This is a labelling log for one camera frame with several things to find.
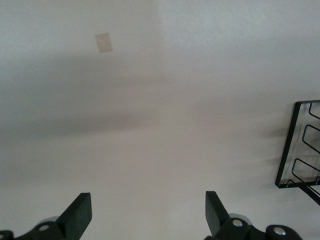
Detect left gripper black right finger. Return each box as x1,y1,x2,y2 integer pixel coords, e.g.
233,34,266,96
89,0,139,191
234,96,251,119
204,191,305,240

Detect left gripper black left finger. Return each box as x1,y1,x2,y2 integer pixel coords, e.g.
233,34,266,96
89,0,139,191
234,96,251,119
0,192,92,240

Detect black wire cup holder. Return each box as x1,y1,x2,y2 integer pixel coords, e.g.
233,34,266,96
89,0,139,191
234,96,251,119
274,99,320,204

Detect small brown tape patch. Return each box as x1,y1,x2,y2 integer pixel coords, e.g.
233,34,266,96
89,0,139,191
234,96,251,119
94,32,115,54

